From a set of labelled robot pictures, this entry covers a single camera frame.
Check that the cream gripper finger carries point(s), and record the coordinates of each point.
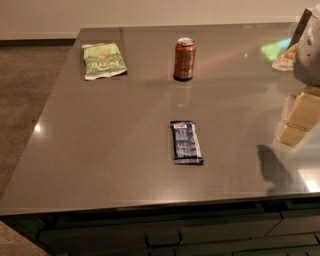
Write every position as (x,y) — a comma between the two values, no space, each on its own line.
(290,136)
(305,113)

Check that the blue rxbar blueberry bar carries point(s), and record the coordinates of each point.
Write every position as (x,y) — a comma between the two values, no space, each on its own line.
(187,149)

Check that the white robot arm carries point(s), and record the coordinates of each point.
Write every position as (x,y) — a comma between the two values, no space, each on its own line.
(303,59)

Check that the green jalapeno chip bag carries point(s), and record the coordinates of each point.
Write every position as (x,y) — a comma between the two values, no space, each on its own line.
(103,60)

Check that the dark drawer cabinet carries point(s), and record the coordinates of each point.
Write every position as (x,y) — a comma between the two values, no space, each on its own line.
(254,228)

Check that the orange soda can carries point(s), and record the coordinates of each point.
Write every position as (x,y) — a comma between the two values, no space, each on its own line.
(185,50)

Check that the dark post at table corner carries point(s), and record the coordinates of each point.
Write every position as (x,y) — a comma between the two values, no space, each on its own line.
(300,27)

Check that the black drawer handle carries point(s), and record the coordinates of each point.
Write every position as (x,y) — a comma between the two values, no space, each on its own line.
(163,239)

